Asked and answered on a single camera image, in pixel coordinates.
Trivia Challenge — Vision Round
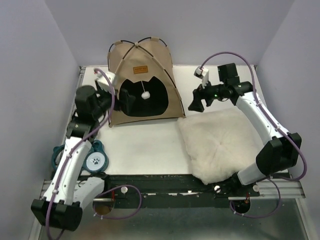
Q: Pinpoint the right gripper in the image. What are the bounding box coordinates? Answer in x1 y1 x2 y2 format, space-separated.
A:
188 76 227 113

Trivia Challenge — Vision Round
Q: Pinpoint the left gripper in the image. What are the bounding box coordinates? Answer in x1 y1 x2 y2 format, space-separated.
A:
93 79 136 121

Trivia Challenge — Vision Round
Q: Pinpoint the beige pet tent fabric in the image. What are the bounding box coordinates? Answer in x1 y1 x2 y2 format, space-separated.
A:
106 36 187 128

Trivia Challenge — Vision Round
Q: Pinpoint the white fluffy pillow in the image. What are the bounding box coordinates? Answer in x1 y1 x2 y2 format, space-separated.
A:
177 108 263 185

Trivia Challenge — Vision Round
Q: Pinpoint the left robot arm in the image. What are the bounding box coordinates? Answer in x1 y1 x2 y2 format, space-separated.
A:
31 85 135 232

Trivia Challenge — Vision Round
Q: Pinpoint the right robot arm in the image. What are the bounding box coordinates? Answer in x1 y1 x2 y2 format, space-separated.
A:
188 63 302 196

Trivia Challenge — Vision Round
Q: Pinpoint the white pompom toy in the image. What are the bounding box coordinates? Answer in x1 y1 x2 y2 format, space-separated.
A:
141 91 151 100

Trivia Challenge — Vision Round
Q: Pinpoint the teal double bowl stand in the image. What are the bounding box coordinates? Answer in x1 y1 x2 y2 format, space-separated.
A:
51 139 109 173

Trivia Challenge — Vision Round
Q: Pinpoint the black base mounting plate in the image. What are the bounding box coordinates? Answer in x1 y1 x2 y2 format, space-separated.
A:
96 173 259 209

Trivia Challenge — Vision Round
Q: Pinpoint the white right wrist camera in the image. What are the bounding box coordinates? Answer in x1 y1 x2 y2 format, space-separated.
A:
194 66 209 89

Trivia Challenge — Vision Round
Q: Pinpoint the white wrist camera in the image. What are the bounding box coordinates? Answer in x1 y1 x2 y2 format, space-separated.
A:
194 66 209 89
95 71 117 93

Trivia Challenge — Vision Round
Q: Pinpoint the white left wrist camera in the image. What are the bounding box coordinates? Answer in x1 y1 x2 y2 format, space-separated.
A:
95 71 117 93

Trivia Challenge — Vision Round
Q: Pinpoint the aluminium rail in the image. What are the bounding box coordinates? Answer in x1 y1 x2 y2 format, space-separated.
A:
41 178 306 201

